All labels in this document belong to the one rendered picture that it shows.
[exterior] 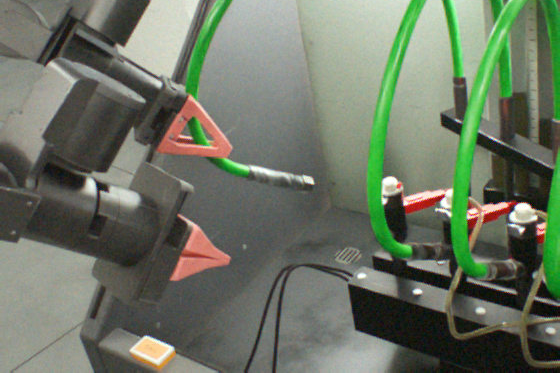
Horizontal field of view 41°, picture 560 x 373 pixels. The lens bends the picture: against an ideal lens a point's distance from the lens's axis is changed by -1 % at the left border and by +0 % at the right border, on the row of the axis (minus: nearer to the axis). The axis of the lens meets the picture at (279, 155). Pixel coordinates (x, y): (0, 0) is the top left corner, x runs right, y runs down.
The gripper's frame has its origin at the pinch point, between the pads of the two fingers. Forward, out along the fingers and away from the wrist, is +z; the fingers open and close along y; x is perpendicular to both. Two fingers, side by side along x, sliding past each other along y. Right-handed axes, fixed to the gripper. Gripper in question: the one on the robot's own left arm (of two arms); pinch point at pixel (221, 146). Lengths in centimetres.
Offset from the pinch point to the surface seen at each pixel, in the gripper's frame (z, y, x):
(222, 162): 1.2, 0.6, 1.6
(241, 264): 19.6, 30.3, 19.0
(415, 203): 24.0, 0.4, -5.4
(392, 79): 6.5, -16.8, -15.1
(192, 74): -7.1, -1.9, -5.4
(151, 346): 6.7, 5.4, 26.9
